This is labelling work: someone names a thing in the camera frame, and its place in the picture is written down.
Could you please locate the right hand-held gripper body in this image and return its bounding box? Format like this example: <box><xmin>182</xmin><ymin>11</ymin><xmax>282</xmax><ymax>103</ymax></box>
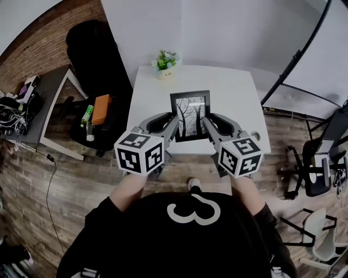
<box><xmin>208</xmin><ymin>112</ymin><xmax>264</xmax><ymax>179</ymax></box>

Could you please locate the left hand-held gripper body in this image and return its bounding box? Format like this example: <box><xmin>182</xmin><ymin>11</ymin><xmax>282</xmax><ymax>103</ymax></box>
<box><xmin>114</xmin><ymin>111</ymin><xmax>175</xmax><ymax>180</ymax></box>

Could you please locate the black picture frame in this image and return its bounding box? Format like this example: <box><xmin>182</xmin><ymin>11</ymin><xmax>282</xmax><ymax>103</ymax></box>
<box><xmin>169</xmin><ymin>90</ymin><xmax>212</xmax><ymax>143</ymax></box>

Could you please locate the person's left forearm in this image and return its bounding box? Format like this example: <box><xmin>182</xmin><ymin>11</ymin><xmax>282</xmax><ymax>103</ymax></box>
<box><xmin>110</xmin><ymin>173</ymin><xmax>153</xmax><ymax>213</ymax></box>

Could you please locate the person's right forearm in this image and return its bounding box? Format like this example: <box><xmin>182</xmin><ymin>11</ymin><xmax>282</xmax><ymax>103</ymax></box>
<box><xmin>231</xmin><ymin>175</ymin><xmax>266</xmax><ymax>218</ymax></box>

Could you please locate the black stool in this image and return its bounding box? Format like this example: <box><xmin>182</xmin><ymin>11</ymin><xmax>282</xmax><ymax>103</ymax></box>
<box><xmin>70</xmin><ymin>92</ymin><xmax>132</xmax><ymax>157</ymax></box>

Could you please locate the clear bottle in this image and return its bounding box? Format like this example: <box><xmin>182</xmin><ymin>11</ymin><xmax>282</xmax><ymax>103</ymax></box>
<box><xmin>85</xmin><ymin>122</ymin><xmax>96</xmax><ymax>142</ymax></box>

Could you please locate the person's white shoe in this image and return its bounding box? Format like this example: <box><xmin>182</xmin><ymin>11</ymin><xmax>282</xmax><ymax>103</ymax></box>
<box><xmin>188</xmin><ymin>178</ymin><xmax>202</xmax><ymax>192</ymax></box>

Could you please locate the orange box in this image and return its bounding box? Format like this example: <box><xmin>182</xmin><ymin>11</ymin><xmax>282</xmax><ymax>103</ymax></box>
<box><xmin>91</xmin><ymin>93</ymin><xmax>113</xmax><ymax>127</ymax></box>

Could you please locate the green bottle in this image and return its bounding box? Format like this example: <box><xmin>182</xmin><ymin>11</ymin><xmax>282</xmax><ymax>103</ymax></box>
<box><xmin>80</xmin><ymin>104</ymin><xmax>95</xmax><ymax>129</ymax></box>

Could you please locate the potted green plant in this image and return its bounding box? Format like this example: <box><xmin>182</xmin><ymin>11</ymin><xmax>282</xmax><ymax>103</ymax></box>
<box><xmin>151</xmin><ymin>49</ymin><xmax>181</xmax><ymax>80</ymax></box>

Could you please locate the black office chair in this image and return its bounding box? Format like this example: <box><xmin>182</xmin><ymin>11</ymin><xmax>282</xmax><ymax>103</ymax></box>
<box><xmin>279</xmin><ymin>108</ymin><xmax>348</xmax><ymax>201</ymax></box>

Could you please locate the person's black shirt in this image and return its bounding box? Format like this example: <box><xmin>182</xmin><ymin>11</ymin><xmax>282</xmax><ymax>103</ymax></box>
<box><xmin>55</xmin><ymin>191</ymin><xmax>297</xmax><ymax>278</ymax></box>

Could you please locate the white box with purple print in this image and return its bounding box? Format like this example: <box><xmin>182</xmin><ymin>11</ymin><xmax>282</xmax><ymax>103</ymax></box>
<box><xmin>16</xmin><ymin>75</ymin><xmax>42</xmax><ymax>104</ymax></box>

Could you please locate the black curved stand pole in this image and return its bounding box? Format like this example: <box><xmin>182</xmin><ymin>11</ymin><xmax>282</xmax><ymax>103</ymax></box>
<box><xmin>260</xmin><ymin>0</ymin><xmax>344</xmax><ymax>109</ymax></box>

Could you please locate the dark clutter pile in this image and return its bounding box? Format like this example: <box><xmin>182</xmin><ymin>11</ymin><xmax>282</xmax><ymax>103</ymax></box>
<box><xmin>0</xmin><ymin>236</ymin><xmax>35</xmax><ymax>278</ymax></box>

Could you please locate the black floor cable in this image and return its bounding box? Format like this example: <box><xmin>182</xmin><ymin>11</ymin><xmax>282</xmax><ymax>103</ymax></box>
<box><xmin>34</xmin><ymin>150</ymin><xmax>69</xmax><ymax>257</ymax></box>

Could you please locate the grey desk with white frame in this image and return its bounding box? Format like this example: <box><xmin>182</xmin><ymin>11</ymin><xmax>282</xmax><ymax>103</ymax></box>
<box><xmin>7</xmin><ymin>64</ymin><xmax>89</xmax><ymax>161</ymax></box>

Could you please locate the white chair with black frame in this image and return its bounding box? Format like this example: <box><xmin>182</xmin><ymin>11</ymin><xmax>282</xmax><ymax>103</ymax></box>
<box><xmin>279</xmin><ymin>207</ymin><xmax>348</xmax><ymax>274</ymax></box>

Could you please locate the bundle of cables and devices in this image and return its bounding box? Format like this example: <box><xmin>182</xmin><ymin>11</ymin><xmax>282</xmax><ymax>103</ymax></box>
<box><xmin>0</xmin><ymin>91</ymin><xmax>38</xmax><ymax>138</ymax></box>

